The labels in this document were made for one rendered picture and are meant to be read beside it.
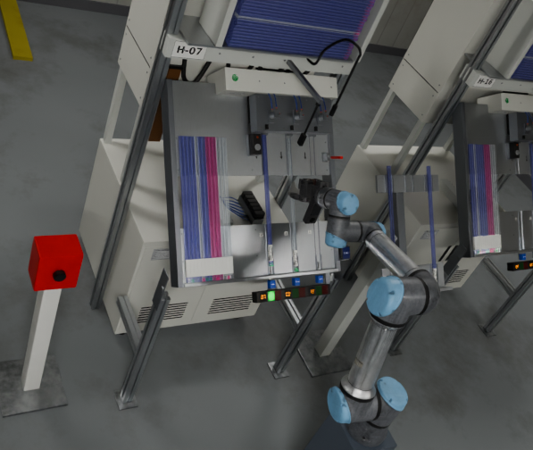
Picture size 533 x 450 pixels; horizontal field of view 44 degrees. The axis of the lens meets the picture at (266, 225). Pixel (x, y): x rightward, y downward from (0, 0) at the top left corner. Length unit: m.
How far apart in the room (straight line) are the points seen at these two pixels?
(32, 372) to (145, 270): 0.56
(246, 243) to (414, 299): 0.72
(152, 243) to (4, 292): 0.82
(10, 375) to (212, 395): 0.83
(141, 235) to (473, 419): 1.92
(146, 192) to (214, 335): 0.80
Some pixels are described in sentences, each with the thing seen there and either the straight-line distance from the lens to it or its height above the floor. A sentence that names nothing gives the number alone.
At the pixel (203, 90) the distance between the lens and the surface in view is 2.38.
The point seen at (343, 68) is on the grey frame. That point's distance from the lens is 2.60.
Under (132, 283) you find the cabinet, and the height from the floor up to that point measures 0.39.
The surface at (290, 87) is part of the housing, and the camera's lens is 2.48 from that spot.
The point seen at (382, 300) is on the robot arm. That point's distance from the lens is 1.94.
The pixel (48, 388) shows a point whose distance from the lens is 2.80.
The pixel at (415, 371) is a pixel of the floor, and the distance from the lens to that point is 3.54.
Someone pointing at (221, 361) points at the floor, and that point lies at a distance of 3.07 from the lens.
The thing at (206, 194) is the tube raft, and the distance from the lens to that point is 2.32.
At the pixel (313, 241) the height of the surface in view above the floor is 0.80.
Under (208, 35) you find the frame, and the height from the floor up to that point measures 1.39.
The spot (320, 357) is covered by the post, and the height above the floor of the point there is 0.01.
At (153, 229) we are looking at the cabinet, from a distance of 2.59.
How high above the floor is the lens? 2.32
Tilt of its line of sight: 37 degrees down
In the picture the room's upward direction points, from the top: 25 degrees clockwise
